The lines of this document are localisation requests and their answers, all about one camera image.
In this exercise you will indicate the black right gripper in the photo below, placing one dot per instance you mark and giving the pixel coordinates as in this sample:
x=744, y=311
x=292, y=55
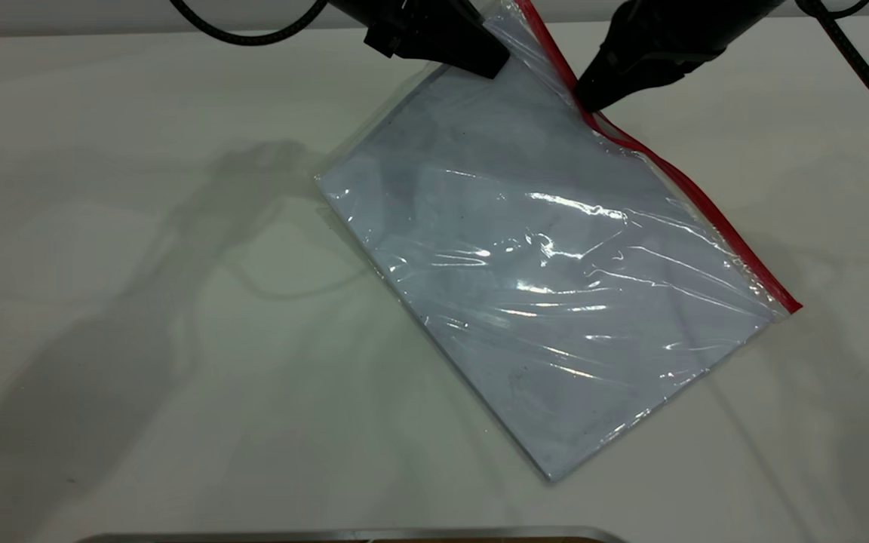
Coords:
x=721, y=23

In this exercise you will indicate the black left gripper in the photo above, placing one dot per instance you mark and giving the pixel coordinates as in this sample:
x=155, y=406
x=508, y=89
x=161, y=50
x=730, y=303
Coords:
x=382, y=9

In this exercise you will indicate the clear plastic zip bag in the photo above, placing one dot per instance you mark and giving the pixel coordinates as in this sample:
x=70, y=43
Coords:
x=555, y=249

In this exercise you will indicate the white paper sheets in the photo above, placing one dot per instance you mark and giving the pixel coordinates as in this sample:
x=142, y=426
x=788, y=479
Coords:
x=540, y=302

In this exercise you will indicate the silver metal edge strip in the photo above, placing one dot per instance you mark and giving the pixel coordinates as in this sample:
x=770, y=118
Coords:
x=329, y=536

